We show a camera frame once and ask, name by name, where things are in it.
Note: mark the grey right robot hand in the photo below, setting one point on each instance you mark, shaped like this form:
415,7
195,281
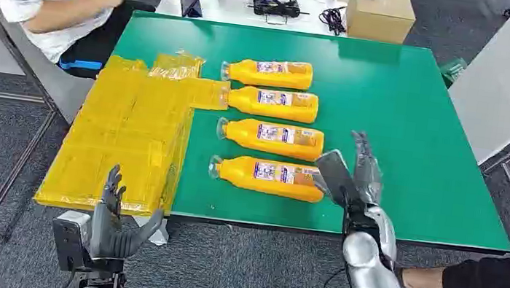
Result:
367,176

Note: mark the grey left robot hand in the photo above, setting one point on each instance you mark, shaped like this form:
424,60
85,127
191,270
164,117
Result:
105,236

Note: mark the orange drink bottle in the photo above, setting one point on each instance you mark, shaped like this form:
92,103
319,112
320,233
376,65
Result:
274,143
278,109
268,76
265,183

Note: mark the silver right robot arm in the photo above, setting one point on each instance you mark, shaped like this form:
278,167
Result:
374,284

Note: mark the green table mat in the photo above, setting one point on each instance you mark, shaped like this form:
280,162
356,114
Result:
383,129

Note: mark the white table foot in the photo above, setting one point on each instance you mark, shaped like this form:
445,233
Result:
161,236

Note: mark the crumpled yellow plastic wrap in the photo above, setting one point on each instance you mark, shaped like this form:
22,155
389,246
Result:
177,66

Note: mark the yellow sheet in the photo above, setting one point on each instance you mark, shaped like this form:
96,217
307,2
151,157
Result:
119,136

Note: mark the black controller device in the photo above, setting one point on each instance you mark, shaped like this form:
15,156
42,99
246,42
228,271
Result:
277,5

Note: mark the grey steel table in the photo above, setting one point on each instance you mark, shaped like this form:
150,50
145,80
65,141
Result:
48,83

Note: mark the small green box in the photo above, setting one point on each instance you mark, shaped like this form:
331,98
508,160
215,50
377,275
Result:
452,72

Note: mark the brown cardboard box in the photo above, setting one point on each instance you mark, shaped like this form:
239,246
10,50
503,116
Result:
379,19

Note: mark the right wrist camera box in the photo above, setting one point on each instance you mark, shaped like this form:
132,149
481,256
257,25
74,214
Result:
336,177

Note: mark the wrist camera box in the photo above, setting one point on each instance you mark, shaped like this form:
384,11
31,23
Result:
336,177
68,237

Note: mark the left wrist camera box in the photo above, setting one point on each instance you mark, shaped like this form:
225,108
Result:
68,237

